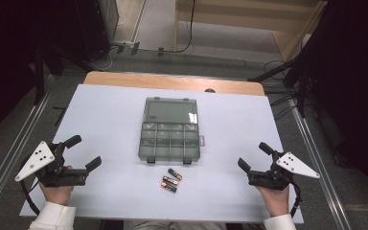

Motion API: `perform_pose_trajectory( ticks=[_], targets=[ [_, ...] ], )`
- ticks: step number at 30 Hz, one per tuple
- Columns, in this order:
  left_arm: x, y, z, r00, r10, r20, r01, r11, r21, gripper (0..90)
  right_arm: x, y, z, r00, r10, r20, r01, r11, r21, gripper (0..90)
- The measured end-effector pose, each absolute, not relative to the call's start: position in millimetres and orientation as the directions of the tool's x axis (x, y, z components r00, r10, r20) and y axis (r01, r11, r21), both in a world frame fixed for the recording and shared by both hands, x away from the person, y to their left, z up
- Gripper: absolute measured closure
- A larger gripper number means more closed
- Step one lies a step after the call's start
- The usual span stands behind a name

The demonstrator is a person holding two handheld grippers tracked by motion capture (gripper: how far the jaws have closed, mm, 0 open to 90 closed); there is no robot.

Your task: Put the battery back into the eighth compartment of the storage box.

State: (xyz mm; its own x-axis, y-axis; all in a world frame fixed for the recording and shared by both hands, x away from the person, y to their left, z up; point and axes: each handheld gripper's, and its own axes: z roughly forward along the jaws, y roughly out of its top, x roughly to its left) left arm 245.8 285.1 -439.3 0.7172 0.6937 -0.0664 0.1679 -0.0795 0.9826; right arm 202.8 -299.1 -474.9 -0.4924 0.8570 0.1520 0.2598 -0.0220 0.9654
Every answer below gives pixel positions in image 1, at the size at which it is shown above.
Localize black hanging cable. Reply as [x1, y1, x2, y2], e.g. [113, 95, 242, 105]
[157, 0, 196, 58]

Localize white table sheet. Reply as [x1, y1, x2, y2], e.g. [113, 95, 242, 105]
[19, 83, 305, 224]

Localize black and copper battery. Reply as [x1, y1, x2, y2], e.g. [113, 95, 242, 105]
[167, 168, 183, 182]
[160, 180, 178, 194]
[161, 175, 180, 187]

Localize person's right hand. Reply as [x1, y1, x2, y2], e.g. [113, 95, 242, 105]
[255, 185, 290, 218]

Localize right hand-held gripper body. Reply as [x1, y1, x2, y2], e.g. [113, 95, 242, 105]
[247, 150, 321, 192]

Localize metal floor rail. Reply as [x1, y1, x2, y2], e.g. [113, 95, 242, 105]
[0, 74, 56, 223]
[287, 98, 353, 230]

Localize black floor cables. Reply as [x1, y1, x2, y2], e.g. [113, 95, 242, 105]
[263, 59, 301, 122]

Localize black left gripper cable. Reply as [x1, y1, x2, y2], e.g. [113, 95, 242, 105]
[19, 157, 42, 216]

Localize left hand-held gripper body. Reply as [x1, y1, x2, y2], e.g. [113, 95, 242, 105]
[14, 140, 89, 189]

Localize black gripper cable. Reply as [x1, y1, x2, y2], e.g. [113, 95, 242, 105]
[19, 157, 42, 216]
[288, 180, 304, 219]

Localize white power strip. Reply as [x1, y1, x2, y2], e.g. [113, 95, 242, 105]
[110, 39, 142, 56]

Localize black stand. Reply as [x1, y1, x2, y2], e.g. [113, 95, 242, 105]
[32, 41, 94, 106]
[246, 28, 325, 119]

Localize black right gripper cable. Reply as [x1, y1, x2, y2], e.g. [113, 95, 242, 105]
[288, 180, 304, 219]

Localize grey transparent compartment box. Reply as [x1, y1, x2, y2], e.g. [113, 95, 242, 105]
[137, 96, 206, 166]

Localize person's legs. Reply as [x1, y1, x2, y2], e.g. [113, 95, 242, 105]
[123, 219, 228, 230]

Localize black cabinet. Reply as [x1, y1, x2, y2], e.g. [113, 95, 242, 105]
[72, 0, 120, 62]

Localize light wooden furniture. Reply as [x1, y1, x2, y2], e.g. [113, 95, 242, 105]
[172, 0, 329, 63]

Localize white floor cable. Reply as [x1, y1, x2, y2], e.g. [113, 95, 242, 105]
[89, 13, 127, 72]

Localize person's left hand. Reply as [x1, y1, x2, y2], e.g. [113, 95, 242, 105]
[38, 164, 76, 206]

